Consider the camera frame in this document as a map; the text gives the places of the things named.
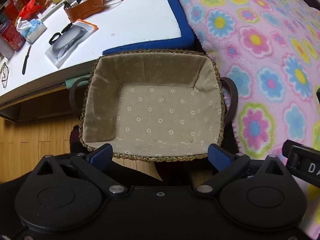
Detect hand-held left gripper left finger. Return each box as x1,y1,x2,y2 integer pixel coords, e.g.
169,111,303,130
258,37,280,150
37,143,126,196

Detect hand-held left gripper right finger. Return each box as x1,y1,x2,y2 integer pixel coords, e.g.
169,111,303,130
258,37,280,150
195,143,288,197

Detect woven basket with fabric liner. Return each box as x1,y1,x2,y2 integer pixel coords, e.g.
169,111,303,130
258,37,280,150
69,49,238,163

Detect person's maroon sock foot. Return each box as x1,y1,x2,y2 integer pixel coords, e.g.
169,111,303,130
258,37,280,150
70,127,87,153

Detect green foam edge guard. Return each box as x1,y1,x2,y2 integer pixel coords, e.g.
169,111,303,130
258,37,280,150
65,77,91,88

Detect clear plastic pouch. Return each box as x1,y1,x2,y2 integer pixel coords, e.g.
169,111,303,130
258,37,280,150
45,21,98,69

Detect pink floral fleece blanket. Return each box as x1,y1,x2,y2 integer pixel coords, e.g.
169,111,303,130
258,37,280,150
167,0,320,240

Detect eyeglasses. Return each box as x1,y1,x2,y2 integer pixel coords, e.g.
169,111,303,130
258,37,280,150
0,61,10,89

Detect blue foam table edge guard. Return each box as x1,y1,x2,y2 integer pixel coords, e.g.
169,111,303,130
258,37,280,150
102,0,195,57

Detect white paper card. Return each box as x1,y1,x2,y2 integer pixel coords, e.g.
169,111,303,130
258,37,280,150
0,39,15,60

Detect soft tissue pack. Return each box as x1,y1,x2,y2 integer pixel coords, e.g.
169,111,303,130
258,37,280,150
15,19,48,43

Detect orange leather desk tray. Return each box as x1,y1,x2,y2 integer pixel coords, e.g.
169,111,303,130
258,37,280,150
64,0,108,22

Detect red plastic bag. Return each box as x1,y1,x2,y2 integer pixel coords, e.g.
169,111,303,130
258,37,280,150
17,0,50,20

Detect black-handled knife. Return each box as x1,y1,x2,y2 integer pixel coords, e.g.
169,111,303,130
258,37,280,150
22,44,32,75

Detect black hair tie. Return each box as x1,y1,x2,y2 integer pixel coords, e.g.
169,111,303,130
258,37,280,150
49,32,62,46

